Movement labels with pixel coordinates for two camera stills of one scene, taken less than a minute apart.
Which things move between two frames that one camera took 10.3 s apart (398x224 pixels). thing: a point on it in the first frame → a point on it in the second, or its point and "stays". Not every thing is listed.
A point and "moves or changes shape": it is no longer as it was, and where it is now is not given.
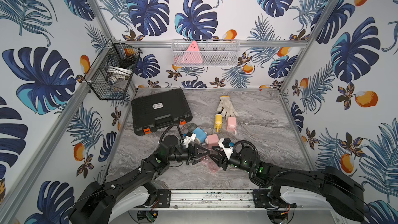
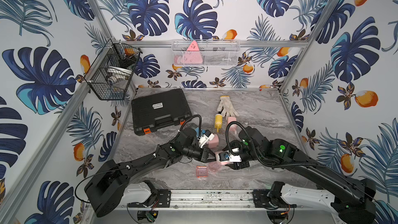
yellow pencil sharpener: x=218 y=122 stays
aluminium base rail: x=211 y=199 stays
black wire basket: x=110 y=77 stays
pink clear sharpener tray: x=206 y=159 moves or changes shape
